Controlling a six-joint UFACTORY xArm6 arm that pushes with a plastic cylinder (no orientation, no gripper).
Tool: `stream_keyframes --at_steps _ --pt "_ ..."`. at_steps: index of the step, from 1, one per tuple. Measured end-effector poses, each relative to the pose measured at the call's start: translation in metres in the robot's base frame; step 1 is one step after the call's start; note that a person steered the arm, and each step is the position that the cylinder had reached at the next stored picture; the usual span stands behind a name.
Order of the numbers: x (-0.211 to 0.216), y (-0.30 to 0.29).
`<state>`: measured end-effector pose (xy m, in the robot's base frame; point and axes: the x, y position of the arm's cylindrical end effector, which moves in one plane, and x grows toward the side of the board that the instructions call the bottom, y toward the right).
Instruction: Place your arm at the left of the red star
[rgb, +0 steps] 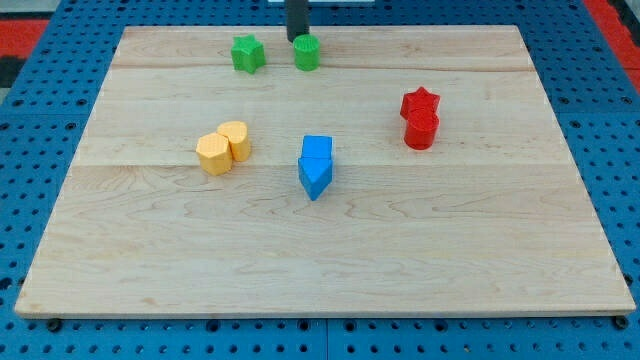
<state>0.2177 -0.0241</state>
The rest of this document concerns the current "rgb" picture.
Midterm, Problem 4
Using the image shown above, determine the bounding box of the blue cube block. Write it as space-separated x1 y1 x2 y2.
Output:
301 135 333 159

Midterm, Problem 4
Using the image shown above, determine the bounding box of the red star block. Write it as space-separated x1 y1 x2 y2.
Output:
400 87 441 120

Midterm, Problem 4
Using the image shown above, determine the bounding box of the yellow heart block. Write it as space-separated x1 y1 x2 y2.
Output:
217 121 252 162

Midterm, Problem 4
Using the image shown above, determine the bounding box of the green cylinder block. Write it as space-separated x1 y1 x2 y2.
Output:
293 34 320 71

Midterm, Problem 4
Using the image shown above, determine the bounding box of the wooden board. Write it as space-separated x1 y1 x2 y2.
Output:
15 25 636 319

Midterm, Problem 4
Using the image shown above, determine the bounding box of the blue triangle block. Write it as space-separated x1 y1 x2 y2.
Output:
298 157 333 201

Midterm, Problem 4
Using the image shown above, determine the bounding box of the red cylinder block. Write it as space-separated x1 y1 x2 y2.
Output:
404 108 440 150

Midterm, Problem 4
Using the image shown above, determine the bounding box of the green star block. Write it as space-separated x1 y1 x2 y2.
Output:
231 34 266 74

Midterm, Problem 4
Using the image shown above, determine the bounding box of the yellow hexagon block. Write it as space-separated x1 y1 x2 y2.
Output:
196 132 233 176

